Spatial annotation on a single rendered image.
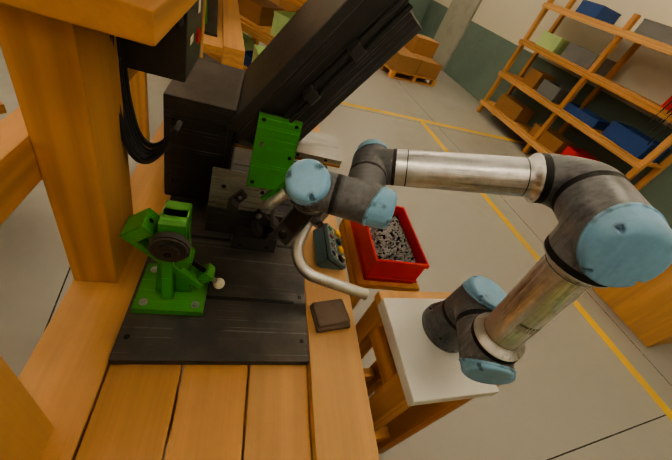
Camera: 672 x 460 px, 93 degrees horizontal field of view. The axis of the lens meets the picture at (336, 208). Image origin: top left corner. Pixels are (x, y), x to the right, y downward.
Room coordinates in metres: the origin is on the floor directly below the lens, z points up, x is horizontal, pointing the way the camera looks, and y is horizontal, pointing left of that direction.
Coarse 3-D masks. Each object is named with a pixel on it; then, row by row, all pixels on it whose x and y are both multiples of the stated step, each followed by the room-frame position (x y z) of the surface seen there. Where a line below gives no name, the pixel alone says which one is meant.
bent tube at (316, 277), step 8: (312, 224) 0.63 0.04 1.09; (304, 232) 0.60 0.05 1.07; (296, 240) 0.58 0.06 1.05; (304, 240) 0.59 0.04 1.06; (296, 248) 0.57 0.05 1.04; (296, 256) 0.56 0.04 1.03; (296, 264) 0.55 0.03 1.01; (304, 264) 0.55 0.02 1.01; (304, 272) 0.54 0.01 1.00; (312, 272) 0.55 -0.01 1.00; (312, 280) 0.54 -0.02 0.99; (320, 280) 0.54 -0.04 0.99; (328, 280) 0.55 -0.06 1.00; (336, 280) 0.56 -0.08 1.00; (336, 288) 0.55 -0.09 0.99; (344, 288) 0.55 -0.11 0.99; (352, 288) 0.56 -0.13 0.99; (360, 288) 0.57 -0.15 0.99; (360, 296) 0.56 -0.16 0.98
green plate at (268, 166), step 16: (256, 128) 0.72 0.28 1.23; (272, 128) 0.74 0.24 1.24; (288, 128) 0.76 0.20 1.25; (256, 144) 0.71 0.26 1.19; (272, 144) 0.73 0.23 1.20; (288, 144) 0.75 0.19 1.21; (256, 160) 0.70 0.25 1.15; (272, 160) 0.72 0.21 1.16; (288, 160) 0.74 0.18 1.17; (256, 176) 0.70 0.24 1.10; (272, 176) 0.72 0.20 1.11
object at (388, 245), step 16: (400, 208) 1.13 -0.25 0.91; (352, 224) 1.02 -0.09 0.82; (400, 224) 1.09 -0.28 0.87; (368, 240) 0.87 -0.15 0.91; (384, 240) 0.93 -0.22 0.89; (400, 240) 0.99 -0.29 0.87; (416, 240) 0.97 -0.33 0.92; (368, 256) 0.83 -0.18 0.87; (384, 256) 0.85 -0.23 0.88; (400, 256) 0.89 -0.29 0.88; (416, 256) 0.93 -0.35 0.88; (368, 272) 0.79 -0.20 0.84; (384, 272) 0.81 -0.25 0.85; (400, 272) 0.83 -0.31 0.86; (416, 272) 0.86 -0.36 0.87
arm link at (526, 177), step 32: (352, 160) 0.60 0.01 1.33; (384, 160) 0.57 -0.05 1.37; (416, 160) 0.57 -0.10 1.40; (448, 160) 0.58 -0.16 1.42; (480, 160) 0.59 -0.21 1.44; (512, 160) 0.60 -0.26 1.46; (544, 160) 0.59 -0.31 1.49; (576, 160) 0.59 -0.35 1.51; (480, 192) 0.58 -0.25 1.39; (512, 192) 0.57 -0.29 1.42; (544, 192) 0.56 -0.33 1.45
